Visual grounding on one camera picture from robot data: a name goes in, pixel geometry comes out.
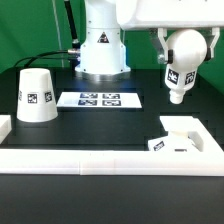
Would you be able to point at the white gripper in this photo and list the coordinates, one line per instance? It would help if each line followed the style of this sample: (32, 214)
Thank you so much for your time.
(161, 14)

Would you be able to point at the white lamp bulb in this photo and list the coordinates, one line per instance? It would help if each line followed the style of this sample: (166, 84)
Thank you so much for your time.
(189, 51)

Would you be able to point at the white lamp base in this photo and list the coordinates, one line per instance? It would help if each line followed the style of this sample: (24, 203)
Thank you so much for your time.
(182, 135)

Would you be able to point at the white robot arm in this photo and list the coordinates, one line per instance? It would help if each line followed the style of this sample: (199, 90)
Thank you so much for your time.
(104, 56)

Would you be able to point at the white lamp shade cone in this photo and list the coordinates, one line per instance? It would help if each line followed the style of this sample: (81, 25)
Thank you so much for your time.
(36, 100)

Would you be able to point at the white marker tag sheet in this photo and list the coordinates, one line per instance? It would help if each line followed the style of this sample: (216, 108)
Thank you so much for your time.
(99, 100)

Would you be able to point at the white U-shaped fence frame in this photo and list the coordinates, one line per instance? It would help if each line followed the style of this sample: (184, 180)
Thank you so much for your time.
(209, 162)

